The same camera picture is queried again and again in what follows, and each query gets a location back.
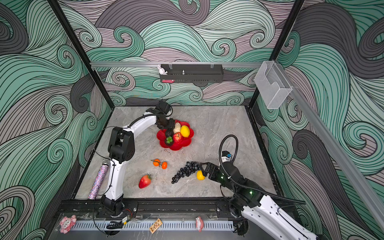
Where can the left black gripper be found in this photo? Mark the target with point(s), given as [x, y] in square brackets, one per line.
[171, 124]

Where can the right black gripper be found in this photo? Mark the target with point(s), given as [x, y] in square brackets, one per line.
[214, 169]

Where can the cream white fake pear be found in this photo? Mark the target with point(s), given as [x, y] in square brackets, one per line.
[177, 128]

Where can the small yellow fake lemon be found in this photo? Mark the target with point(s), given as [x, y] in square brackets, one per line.
[200, 175]

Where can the red wrinkled fake pepper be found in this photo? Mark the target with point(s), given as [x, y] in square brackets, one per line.
[177, 137]

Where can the large yellow fake lemon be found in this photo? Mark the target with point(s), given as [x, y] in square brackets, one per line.
[185, 131]

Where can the red flower-shaped fruit bowl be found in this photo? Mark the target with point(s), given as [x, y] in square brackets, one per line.
[184, 142]

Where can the red fake strawberry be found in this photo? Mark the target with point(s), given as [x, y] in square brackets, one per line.
[145, 181]

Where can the dark brown fake avocado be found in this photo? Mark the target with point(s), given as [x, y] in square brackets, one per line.
[169, 133]

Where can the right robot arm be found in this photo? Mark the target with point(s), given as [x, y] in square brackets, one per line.
[252, 202]

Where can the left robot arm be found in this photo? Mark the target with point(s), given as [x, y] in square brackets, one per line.
[122, 148]

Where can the black fake grape bunch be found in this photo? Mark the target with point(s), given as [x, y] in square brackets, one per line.
[188, 170]

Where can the orange fake tomato left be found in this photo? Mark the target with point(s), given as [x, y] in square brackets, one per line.
[157, 162]

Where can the orange fake tomato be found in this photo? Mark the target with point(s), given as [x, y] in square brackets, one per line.
[164, 165]
[157, 162]

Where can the orange fake tomato right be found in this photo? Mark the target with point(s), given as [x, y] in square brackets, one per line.
[164, 165]

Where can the white rabbit figurine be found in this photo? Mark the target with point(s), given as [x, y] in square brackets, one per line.
[161, 70]

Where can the pink figurine middle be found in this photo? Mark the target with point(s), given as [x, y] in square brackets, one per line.
[199, 224]

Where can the wooden tag sign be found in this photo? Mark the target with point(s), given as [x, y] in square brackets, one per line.
[155, 226]

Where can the purple glitter microphone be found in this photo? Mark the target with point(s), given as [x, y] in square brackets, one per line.
[98, 181]

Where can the pink plush toy left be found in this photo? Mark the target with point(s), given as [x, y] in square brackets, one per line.
[67, 223]

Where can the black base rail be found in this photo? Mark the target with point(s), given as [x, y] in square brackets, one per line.
[140, 208]

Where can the black wall shelf tray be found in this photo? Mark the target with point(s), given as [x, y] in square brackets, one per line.
[196, 74]

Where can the white slotted cable duct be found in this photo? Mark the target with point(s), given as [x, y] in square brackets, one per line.
[145, 226]

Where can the aluminium wall rail back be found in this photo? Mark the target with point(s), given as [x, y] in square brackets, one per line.
[133, 64]

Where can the aluminium wall rail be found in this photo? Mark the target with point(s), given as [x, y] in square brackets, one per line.
[133, 64]
[365, 191]

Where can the clear acrylic wall box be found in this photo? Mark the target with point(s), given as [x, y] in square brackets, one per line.
[273, 84]

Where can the aluminium wall rail right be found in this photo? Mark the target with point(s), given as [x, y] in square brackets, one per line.
[365, 191]

